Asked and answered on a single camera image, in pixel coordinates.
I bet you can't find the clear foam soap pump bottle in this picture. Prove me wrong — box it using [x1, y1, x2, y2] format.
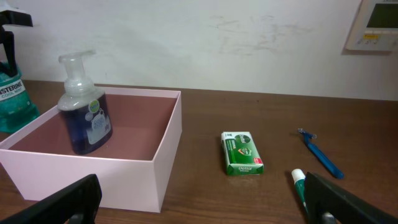
[57, 50, 113, 155]

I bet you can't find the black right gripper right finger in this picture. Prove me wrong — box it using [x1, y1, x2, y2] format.
[304, 172, 397, 224]

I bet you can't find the red and green toothpaste tube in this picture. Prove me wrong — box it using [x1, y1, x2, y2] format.
[291, 169, 308, 213]

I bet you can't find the white open cardboard box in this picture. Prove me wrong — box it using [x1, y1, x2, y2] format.
[1, 87, 182, 213]

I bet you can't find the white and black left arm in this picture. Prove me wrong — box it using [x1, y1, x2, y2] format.
[1, 2, 33, 77]

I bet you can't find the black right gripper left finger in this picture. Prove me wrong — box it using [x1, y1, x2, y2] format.
[1, 174, 102, 224]

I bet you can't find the teal mouthwash bottle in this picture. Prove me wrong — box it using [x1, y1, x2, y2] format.
[1, 67, 40, 133]

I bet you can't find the beige wall control panel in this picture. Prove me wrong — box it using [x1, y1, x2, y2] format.
[345, 0, 397, 52]

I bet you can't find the green soap bar pack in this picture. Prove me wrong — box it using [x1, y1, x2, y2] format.
[221, 131, 264, 176]

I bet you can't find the blue disposable razor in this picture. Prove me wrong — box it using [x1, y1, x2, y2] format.
[298, 128, 345, 179]

